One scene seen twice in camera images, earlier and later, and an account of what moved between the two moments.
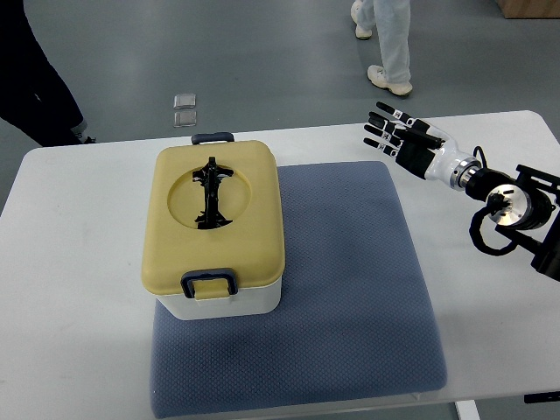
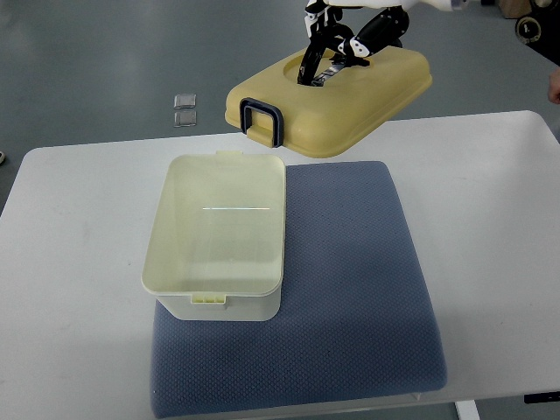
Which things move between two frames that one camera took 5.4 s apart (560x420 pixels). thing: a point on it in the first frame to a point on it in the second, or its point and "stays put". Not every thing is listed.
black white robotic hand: x=418 y=146 to x=382 y=31
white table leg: x=467 y=409 stays put
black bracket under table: x=542 y=397 stays put
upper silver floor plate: x=185 y=101 stays put
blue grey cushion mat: x=353 y=323 stays put
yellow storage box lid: x=254 y=243 to x=313 y=121
